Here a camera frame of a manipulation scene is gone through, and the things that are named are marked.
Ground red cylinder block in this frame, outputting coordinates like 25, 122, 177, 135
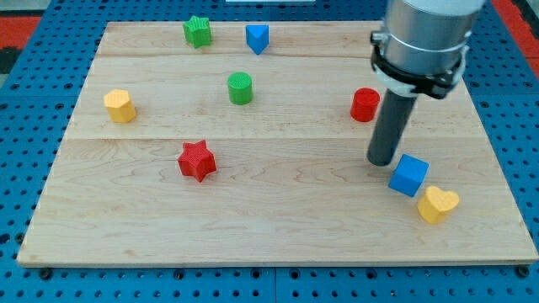
350, 88, 380, 122

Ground light wooden board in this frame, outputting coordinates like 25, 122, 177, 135
18, 21, 538, 268

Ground blue triangle block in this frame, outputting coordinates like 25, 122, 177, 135
245, 24, 270, 55

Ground yellow hexagon block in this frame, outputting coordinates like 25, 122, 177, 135
103, 89, 136, 123

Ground blue cube block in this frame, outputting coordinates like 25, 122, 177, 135
388, 154, 430, 197

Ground green star block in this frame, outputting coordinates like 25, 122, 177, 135
182, 15, 212, 49

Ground green cylinder block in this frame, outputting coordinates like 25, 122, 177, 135
227, 72, 253, 105

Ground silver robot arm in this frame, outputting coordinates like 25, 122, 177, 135
371, 0, 486, 99

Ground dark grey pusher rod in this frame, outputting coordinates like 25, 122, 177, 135
367, 90, 417, 167

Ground yellow heart block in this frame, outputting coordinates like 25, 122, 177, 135
417, 186, 460, 225

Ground red star block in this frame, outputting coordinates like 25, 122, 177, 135
178, 140, 216, 183

